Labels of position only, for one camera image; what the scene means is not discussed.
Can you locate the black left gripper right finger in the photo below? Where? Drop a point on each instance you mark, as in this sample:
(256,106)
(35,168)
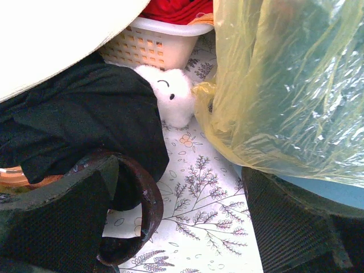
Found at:
(299,231)

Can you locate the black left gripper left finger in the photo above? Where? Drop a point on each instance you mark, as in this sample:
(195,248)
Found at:
(58,228)

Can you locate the small white fluffy plush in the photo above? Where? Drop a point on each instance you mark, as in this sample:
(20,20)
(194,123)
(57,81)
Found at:
(173,90)

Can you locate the black cloth garment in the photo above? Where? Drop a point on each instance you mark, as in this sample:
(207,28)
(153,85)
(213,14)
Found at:
(90,107)

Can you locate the yellow plastic trash bag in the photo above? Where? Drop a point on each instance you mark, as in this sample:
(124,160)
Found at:
(287,97)

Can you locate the white plastic laundry basket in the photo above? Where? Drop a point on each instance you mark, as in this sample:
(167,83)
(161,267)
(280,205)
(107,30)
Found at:
(151,42)

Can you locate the cream canvas tote bag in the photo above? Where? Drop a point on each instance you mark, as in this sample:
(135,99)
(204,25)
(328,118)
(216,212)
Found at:
(40,39)

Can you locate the red folded clothes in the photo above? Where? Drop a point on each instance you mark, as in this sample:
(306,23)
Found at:
(180,12)

